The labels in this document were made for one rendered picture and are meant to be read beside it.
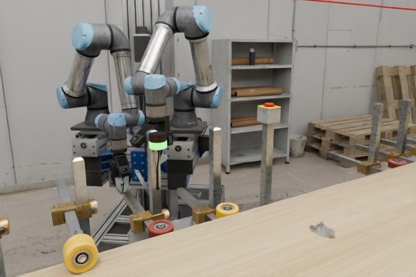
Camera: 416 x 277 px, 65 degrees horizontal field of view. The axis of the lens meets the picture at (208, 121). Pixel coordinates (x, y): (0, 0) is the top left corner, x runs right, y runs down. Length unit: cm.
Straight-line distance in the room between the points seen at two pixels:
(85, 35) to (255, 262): 111
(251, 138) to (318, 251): 353
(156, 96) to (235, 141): 324
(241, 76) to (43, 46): 227
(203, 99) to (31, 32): 236
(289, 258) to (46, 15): 323
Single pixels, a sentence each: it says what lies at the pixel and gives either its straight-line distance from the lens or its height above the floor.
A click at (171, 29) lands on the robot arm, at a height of 154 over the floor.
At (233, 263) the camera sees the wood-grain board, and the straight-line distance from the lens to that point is 95.
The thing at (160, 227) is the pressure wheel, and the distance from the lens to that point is 109.
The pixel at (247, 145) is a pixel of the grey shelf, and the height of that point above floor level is 17.
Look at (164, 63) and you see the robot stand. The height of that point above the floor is 137.
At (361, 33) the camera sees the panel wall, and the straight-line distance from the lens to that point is 555.
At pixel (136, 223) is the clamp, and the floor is 86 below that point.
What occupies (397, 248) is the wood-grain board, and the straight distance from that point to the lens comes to 114.
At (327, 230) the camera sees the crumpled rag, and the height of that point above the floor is 90.
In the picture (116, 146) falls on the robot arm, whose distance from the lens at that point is 146.
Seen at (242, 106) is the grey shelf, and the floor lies 71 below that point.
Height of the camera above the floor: 146
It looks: 13 degrees down
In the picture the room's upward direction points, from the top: straight up
